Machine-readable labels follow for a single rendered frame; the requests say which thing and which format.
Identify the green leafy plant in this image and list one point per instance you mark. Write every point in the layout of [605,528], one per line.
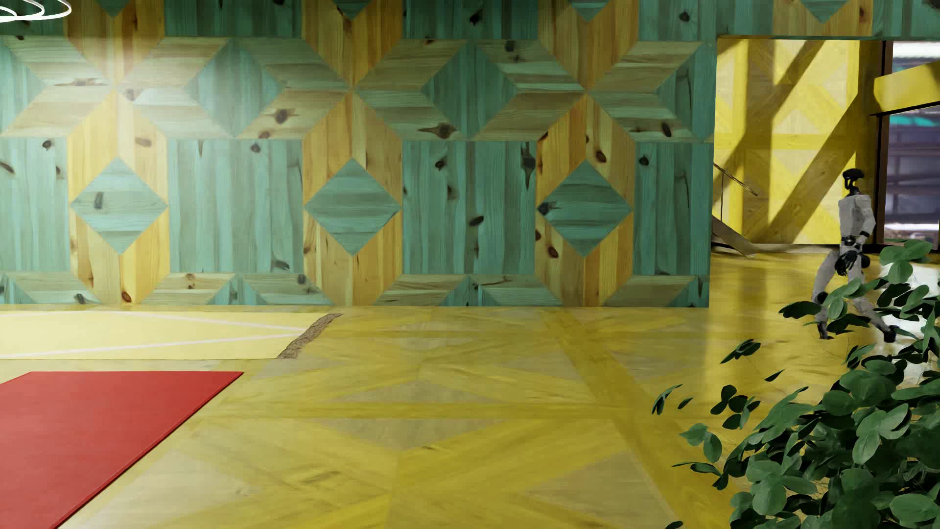
[859,441]

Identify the white humanoid robot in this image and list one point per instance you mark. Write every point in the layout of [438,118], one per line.
[855,217]

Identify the red floor mat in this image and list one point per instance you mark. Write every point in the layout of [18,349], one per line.
[81,433]

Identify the pale yellow floor mat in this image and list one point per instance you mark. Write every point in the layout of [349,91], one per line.
[132,334]

